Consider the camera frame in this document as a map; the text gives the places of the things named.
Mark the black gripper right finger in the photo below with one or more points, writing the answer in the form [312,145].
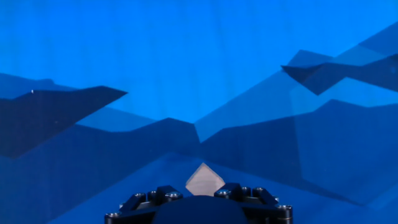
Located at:
[264,205]

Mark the small wooden cube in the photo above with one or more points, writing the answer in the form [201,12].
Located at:
[205,183]

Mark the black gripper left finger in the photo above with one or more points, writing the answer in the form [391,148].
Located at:
[140,202]

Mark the blue mountain print cloth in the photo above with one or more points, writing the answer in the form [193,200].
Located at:
[186,62]

